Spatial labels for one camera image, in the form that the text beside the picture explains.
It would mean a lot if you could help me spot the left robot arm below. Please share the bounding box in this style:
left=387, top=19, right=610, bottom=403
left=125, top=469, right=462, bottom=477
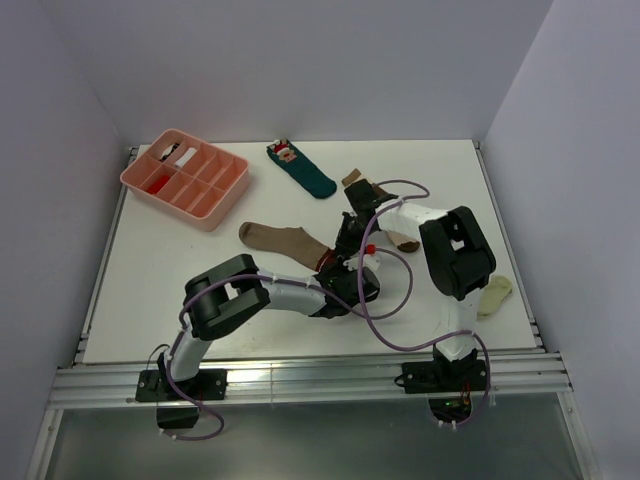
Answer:
left=158, top=254, right=380, bottom=399

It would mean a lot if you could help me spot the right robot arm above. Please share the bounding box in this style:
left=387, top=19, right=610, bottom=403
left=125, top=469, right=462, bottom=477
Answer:
left=336, top=180, right=496, bottom=390

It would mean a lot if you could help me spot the striped beige brown sock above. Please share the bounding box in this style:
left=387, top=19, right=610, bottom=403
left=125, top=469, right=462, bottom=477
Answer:
left=341, top=168, right=420, bottom=253

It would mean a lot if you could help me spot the dark green Christmas sock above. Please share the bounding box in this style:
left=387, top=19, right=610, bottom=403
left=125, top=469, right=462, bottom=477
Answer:
left=266, top=139, right=337, bottom=200

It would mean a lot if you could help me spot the cream yellow sock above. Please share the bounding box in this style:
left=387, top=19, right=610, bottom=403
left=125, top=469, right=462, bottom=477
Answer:
left=477, top=275, right=513, bottom=318

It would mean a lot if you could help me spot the white rolled item in tray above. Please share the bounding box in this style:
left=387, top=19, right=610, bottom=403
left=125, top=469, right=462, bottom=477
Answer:
left=174, top=147, right=197, bottom=169

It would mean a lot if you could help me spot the pink divided organizer tray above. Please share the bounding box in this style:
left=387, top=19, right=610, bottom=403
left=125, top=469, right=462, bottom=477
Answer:
left=120, top=129, right=250, bottom=232

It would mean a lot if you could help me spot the black item in tray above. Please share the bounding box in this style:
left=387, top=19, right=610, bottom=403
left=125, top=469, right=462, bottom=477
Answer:
left=160, top=143, right=180, bottom=162

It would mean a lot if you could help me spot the red rolled item in tray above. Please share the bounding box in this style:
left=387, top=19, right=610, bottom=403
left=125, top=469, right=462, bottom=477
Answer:
left=146, top=175, right=171, bottom=195

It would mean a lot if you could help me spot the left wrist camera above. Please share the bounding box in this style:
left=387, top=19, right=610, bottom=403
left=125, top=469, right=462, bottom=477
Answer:
left=343, top=244, right=381, bottom=272

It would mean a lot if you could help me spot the aluminium front rail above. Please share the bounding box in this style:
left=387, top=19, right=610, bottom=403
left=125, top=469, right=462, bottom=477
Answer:
left=47, top=351, right=573, bottom=410

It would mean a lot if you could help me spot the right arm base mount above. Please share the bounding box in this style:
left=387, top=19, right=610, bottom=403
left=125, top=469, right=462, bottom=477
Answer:
left=394, top=350, right=490, bottom=427

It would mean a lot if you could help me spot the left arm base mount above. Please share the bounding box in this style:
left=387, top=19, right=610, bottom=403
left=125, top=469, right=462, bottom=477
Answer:
left=134, top=354, right=227, bottom=431

